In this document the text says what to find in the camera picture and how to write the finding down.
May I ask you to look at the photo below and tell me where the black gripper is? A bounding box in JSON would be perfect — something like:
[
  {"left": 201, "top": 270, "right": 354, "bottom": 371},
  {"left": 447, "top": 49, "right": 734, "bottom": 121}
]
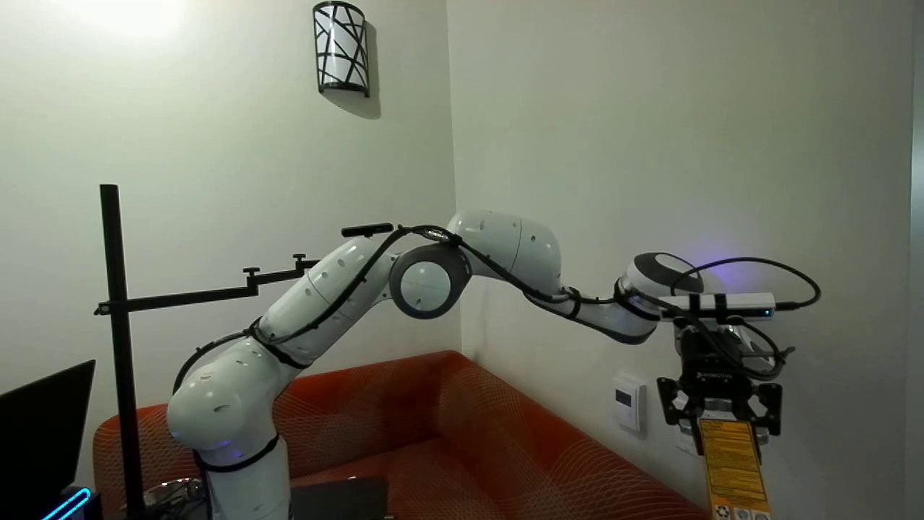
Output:
[{"left": 656, "top": 325, "right": 786, "bottom": 445}]

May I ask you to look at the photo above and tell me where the orange baking soda box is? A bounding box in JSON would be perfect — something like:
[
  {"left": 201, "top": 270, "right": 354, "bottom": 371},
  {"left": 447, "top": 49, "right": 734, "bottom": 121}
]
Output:
[{"left": 694, "top": 414, "right": 777, "bottom": 520}]

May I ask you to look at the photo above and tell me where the orange patterned sofa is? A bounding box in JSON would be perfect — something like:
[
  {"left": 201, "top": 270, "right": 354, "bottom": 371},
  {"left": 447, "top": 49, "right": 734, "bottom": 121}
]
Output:
[{"left": 91, "top": 346, "right": 709, "bottom": 520}]

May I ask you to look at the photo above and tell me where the blue LED strip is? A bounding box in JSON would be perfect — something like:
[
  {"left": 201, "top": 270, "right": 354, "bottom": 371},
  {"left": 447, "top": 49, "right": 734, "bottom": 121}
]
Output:
[{"left": 37, "top": 485, "right": 97, "bottom": 520}]

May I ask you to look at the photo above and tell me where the black monitor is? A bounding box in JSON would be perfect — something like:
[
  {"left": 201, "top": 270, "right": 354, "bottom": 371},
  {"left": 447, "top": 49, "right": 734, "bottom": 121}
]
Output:
[{"left": 0, "top": 359, "right": 97, "bottom": 520}]

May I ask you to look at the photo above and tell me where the white wall outlet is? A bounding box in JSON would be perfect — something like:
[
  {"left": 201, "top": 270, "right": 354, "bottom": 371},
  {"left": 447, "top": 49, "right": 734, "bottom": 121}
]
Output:
[{"left": 608, "top": 371, "right": 649, "bottom": 439}]

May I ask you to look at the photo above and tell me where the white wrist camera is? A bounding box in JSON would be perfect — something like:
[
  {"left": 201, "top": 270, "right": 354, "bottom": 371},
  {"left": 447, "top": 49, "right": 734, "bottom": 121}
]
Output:
[{"left": 660, "top": 290, "right": 779, "bottom": 318}]

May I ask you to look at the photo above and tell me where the patterned wall sconce lamp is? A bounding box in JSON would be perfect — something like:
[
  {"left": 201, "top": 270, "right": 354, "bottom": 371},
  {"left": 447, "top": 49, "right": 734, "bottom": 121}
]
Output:
[{"left": 308, "top": 0, "right": 372, "bottom": 98}]

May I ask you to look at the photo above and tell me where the black camera stand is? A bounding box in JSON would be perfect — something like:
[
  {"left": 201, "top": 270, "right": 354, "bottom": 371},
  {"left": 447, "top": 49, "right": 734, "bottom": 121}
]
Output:
[{"left": 91, "top": 182, "right": 399, "bottom": 520}]

